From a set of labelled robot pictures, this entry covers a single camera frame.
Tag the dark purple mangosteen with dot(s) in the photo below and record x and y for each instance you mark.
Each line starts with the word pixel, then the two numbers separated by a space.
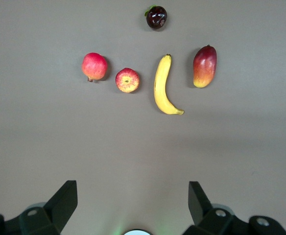
pixel 157 18

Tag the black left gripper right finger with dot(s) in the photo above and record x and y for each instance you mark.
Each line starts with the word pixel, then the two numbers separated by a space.
pixel 206 215

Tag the red yellow apple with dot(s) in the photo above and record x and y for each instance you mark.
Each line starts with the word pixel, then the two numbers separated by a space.
pixel 127 80

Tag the red yellow mango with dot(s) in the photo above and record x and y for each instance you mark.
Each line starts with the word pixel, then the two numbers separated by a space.
pixel 204 66

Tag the yellow banana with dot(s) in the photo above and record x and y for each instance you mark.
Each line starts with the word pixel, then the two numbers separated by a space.
pixel 161 90

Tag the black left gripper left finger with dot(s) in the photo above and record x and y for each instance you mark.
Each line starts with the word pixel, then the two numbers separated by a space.
pixel 54 213

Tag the red pomegranate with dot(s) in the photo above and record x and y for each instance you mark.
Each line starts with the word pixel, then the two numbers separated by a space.
pixel 94 66

